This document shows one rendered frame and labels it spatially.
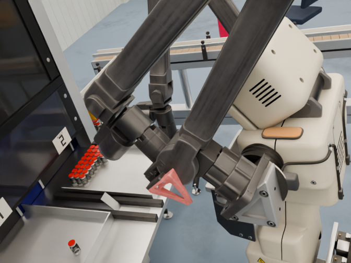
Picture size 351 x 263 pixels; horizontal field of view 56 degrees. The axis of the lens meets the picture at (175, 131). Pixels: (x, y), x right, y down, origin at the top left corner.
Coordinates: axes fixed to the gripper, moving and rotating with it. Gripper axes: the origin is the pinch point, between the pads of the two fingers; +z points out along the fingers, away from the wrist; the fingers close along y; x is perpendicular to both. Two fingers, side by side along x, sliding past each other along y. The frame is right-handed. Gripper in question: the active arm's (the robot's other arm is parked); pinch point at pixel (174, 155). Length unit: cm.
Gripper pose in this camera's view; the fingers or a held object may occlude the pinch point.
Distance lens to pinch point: 117.0
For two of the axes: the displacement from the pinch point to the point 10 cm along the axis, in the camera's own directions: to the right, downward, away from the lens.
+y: -9.4, -0.1, 3.4
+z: 2.0, 8.0, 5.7
